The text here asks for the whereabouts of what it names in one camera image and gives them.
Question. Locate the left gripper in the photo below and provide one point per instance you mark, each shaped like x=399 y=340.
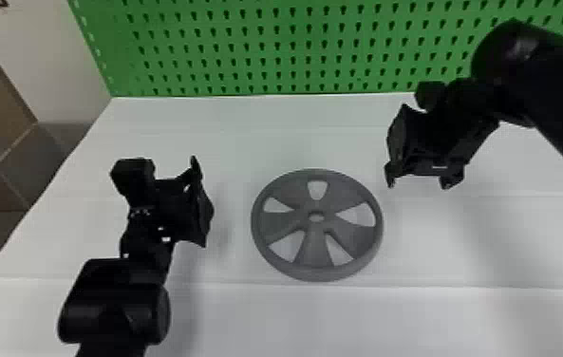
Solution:
x=176 y=209

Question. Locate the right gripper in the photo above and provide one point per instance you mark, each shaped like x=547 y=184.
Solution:
x=435 y=144

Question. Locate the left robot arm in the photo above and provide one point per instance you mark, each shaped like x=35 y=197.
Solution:
x=111 y=304

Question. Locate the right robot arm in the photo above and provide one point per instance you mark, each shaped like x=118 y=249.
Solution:
x=545 y=84

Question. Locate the grey wheel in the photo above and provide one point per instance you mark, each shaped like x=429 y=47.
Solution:
x=291 y=192

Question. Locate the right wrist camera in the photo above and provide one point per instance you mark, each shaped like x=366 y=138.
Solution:
x=430 y=95

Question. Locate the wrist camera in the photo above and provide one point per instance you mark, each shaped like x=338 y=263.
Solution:
x=430 y=95
x=134 y=179

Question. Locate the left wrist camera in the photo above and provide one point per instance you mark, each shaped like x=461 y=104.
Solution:
x=134 y=179

